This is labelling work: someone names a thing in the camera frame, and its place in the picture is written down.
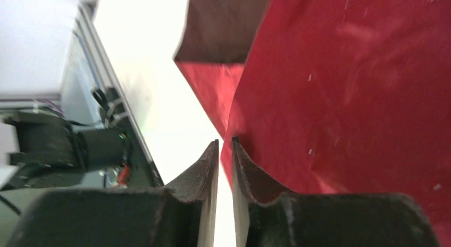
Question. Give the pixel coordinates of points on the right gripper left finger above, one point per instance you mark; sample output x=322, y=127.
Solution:
x=196, y=189

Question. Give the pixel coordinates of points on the red wrapping paper sheet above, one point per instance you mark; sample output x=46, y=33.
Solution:
x=330, y=96

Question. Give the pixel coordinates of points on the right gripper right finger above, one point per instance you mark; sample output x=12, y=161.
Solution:
x=255, y=193

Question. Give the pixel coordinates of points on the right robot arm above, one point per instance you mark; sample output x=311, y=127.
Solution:
x=77, y=217

